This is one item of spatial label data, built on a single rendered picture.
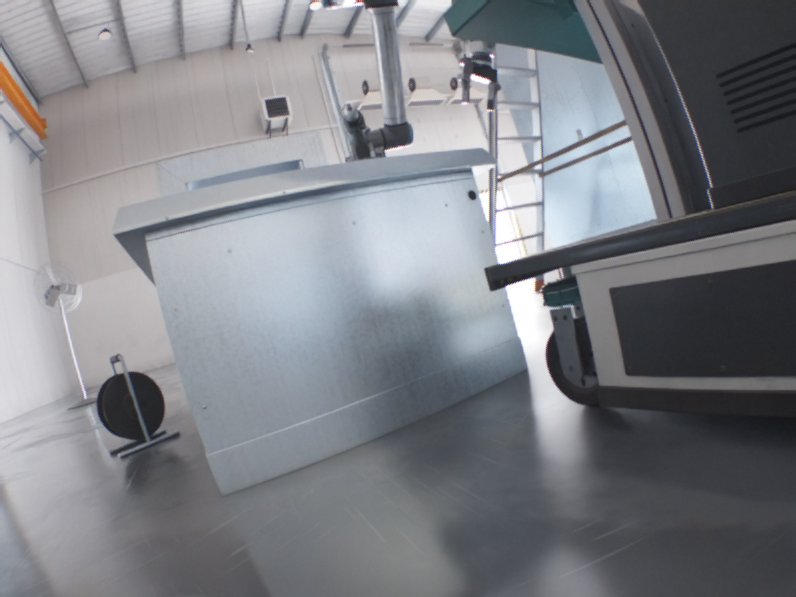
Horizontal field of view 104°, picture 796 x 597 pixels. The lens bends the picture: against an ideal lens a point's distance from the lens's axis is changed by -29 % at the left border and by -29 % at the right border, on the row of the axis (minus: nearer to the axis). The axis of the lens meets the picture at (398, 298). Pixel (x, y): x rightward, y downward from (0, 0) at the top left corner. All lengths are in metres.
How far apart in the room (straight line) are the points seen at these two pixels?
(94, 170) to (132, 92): 2.35
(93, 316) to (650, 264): 11.02
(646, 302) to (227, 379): 0.79
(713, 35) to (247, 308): 0.96
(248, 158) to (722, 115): 2.85
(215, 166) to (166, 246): 2.14
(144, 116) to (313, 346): 11.52
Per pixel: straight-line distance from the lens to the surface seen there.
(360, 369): 1.01
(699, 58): 0.67
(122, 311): 10.99
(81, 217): 11.69
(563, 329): 0.84
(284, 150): 3.16
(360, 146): 1.32
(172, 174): 3.08
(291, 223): 1.00
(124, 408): 1.78
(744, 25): 0.66
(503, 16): 0.90
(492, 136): 2.83
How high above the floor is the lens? 0.34
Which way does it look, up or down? 2 degrees down
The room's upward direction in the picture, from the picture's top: 16 degrees counter-clockwise
